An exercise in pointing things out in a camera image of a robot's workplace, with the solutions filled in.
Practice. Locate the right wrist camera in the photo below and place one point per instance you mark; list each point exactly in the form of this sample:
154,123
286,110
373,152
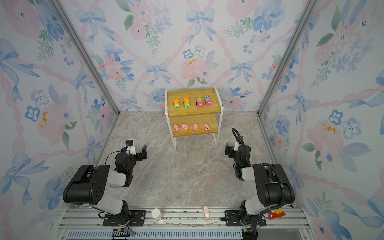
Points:
236,146

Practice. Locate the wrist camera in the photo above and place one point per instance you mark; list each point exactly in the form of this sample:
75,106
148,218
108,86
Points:
236,146
130,147

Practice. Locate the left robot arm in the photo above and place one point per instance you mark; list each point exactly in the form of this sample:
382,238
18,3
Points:
88,186

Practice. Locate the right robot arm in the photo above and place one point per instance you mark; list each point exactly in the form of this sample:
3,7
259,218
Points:
273,189

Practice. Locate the pink eraser block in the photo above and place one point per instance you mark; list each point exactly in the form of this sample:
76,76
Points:
206,212

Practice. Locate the aluminium corner post left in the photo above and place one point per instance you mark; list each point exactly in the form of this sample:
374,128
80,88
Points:
68,26

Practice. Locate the white frame wooden shelf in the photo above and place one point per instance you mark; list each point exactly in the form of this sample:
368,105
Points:
212,115

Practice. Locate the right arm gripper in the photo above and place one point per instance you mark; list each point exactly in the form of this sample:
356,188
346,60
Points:
231,150

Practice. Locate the orange green toy truck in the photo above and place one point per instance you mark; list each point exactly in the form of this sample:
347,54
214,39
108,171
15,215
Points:
176,104
187,103

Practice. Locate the aluminium corner post right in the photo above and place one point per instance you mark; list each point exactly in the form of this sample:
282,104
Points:
291,47

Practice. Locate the red snack bag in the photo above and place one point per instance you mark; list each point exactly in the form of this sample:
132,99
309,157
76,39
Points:
278,213

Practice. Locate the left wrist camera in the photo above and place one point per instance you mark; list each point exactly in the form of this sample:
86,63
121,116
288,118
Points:
130,147

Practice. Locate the aluminium corner post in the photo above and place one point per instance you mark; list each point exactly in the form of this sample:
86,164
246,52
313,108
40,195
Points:
291,47
68,26

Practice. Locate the pink teal toy truck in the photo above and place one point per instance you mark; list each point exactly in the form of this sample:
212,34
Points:
208,101

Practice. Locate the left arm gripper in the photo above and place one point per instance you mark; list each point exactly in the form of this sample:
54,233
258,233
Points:
140,158

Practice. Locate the white round cap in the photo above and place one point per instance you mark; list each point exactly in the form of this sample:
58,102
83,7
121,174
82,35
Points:
157,214

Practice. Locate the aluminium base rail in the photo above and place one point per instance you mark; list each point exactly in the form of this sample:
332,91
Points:
184,223

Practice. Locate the pink toy pig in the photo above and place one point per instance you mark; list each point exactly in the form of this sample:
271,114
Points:
206,127
176,128
185,127
195,127

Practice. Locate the pink green toy truck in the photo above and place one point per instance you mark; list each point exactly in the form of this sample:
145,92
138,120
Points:
199,103

